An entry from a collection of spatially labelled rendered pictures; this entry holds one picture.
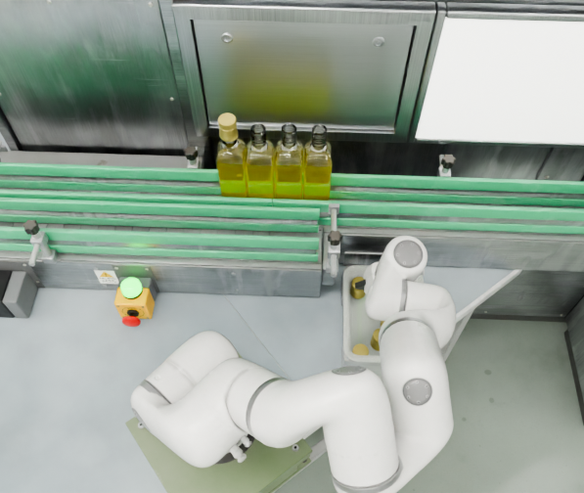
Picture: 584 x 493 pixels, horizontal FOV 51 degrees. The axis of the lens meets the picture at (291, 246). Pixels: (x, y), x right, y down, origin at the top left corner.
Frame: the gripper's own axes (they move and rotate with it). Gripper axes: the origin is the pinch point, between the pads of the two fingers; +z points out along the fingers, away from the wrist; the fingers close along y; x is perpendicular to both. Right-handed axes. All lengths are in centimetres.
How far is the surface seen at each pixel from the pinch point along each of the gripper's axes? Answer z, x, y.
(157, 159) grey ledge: 5, -33, 52
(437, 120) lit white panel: -12.5, -34.3, -10.7
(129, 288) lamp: -2, 0, 54
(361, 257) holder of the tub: 7.8, -9.8, 3.8
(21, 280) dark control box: 1, -2, 79
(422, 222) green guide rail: -3.1, -14.8, -8.3
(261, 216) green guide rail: -6.5, -14.5, 26.4
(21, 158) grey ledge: 5, -33, 85
